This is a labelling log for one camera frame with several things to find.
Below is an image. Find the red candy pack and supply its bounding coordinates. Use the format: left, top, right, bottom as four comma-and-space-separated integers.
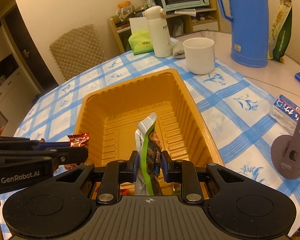
64, 133, 90, 170

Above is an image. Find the white cabinet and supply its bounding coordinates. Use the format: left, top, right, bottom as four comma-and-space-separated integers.
0, 68, 37, 136

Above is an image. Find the orange plastic tray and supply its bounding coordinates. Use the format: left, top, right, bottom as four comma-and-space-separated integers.
73, 68, 225, 197

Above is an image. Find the dark door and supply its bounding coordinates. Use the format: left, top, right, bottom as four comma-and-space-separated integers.
4, 5, 58, 92

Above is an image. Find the blue checked tablecloth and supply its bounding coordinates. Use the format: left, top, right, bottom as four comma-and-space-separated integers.
0, 37, 300, 238

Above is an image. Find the beige quilted chair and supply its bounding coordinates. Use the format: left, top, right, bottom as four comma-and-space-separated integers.
49, 23, 107, 81

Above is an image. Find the grey cloth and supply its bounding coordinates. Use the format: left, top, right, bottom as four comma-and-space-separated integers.
172, 41, 185, 59

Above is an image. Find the white cup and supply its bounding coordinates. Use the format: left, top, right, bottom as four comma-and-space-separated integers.
183, 37, 215, 75

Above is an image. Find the small tissue packet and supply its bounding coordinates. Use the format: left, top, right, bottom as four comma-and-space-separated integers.
269, 94, 300, 134

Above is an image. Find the green tissue pack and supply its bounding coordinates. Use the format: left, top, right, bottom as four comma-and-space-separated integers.
128, 17, 153, 55

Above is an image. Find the wooden shelf unit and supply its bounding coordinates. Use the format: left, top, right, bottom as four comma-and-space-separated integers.
108, 0, 220, 54

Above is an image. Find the white thermos bottle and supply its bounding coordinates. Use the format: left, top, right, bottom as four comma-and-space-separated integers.
144, 5, 172, 58

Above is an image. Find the orange lid jar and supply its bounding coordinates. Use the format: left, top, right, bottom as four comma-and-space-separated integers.
116, 1, 135, 22

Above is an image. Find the green snack bag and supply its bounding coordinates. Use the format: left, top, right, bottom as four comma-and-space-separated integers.
268, 0, 293, 63

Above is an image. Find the blue thermos jug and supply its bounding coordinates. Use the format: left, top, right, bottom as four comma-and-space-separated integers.
217, 0, 269, 68

